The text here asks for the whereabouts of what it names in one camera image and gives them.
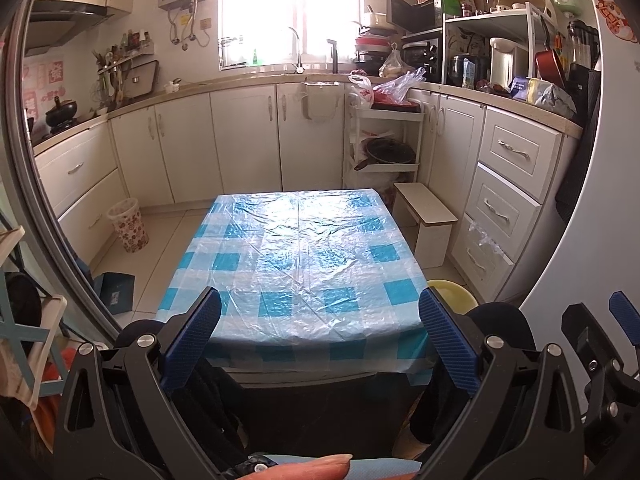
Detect silver foil bag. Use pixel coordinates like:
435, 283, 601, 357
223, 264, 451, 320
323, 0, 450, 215
530, 77, 577, 119

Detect red saucepan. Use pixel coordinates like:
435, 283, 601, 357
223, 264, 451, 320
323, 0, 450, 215
534, 14, 569, 87

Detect stack of pots and bowls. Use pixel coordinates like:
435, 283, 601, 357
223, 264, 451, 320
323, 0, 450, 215
353, 7, 396, 74

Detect white bag with red print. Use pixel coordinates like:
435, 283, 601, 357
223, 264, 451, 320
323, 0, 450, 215
348, 72, 375, 110

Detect white countertop shelf rack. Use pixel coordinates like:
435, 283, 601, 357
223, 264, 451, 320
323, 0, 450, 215
442, 2, 559, 92

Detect red patterned cloth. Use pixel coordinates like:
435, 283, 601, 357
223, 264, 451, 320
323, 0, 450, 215
29, 354, 69, 457

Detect blue checked plastic tablecloth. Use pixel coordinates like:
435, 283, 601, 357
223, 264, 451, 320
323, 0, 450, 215
154, 188, 437, 387

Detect clear plastic bag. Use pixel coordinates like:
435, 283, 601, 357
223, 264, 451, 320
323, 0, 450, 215
372, 67, 429, 107

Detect pale folding rack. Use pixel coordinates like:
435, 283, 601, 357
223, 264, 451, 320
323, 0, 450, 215
0, 225, 69, 412

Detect white two-drawer cabinet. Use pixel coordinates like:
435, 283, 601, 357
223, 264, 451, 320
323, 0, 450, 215
32, 121, 132, 267

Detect person's black trousers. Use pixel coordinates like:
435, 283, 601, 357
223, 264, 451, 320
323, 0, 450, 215
117, 301, 534, 462

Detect black frying pan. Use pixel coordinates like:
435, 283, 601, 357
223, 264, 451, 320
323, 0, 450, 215
353, 137, 418, 171

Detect chrome sink faucet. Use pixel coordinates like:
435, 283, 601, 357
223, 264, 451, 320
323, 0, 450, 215
287, 26, 306, 75

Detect white three-drawer cabinet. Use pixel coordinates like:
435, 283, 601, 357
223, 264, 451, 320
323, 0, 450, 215
449, 104, 567, 302

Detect teal cardboard box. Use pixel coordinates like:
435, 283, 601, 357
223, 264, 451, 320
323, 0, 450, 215
93, 272, 136, 316

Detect black toaster oven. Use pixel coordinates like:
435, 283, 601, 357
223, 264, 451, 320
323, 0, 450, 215
401, 34, 444, 84

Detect black microwave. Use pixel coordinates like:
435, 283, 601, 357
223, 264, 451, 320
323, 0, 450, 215
385, 0, 444, 34

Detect white base cabinet row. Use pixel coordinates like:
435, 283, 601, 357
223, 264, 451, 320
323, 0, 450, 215
107, 83, 349, 207

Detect person's left hand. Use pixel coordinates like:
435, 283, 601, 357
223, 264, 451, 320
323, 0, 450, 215
269, 453, 354, 480

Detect wall utensil rack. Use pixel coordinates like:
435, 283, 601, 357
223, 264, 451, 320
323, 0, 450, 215
92, 29, 161, 107

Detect black cooking pot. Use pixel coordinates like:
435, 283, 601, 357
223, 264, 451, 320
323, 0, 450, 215
44, 97, 81, 134

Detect floral patterned wastebasket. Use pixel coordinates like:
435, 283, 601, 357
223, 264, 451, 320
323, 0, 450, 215
106, 197, 150, 254

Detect clear bag of food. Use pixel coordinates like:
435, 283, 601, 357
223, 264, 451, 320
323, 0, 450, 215
378, 44, 416, 79

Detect yellow plastic basin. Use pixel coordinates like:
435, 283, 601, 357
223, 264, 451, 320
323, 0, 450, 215
426, 279, 479, 312

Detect dark blender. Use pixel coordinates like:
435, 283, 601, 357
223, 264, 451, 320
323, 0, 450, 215
567, 18, 601, 72

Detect dark blue box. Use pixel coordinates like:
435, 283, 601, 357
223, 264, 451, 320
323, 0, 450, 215
509, 76, 536, 101

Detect white shelf cart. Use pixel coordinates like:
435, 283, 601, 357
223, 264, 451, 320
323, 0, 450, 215
342, 104, 426, 197

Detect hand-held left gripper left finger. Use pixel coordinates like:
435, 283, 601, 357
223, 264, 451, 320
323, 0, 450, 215
62, 286, 223, 480

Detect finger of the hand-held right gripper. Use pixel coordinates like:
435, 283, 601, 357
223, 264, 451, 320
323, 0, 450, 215
608, 291, 640, 378
561, 302, 640, 467

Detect black range hood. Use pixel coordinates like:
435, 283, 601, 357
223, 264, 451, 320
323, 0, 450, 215
22, 0, 117, 57

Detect small wooden stool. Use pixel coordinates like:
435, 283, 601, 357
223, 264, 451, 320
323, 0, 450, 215
393, 182, 459, 270

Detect red fridge sticker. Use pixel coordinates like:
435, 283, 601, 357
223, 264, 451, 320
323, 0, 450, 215
594, 0, 639, 44

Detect bright kitchen window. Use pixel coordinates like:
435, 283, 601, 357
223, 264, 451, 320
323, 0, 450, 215
218, 0, 367, 72

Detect red wall poster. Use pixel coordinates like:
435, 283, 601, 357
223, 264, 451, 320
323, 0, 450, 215
22, 57, 66, 127

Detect white hanging door bin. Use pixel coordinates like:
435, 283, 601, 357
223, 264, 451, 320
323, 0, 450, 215
299, 81, 337, 122

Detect white double-door cabinet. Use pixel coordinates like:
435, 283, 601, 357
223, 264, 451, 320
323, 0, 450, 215
406, 87, 487, 197

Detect white thermos pot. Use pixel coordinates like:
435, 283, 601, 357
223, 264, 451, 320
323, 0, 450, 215
488, 37, 531, 89

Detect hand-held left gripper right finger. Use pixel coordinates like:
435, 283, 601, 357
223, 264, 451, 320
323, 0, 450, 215
418, 286, 587, 480

